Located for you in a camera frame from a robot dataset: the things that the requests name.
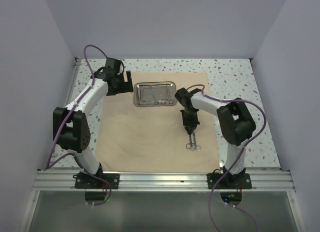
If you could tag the steel instrument tray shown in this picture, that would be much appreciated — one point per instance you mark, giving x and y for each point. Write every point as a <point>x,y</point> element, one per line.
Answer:
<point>137,87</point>

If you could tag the aluminium front rail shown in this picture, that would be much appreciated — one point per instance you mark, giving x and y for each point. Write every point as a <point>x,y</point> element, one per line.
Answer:
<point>272,180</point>

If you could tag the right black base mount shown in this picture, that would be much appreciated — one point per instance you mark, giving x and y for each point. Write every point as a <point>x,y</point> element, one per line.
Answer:
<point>218,180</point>

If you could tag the steel surgical scissors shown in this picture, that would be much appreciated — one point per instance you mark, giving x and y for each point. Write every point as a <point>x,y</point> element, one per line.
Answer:
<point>192,145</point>

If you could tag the steel forceps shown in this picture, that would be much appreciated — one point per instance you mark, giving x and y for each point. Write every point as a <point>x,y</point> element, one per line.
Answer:
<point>145,95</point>

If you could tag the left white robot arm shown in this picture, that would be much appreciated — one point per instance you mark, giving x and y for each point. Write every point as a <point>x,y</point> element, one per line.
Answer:
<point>70,124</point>

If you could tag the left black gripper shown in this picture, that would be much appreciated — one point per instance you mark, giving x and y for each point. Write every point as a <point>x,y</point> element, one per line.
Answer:
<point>126,86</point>

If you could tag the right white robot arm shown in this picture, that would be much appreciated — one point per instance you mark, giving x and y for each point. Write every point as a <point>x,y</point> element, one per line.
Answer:
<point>236,124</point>

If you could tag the left aluminium side rail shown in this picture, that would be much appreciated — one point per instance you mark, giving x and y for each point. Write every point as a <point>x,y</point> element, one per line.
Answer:
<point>67,100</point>

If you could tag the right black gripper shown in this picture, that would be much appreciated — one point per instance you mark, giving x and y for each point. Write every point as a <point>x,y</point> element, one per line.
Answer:
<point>192,125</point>

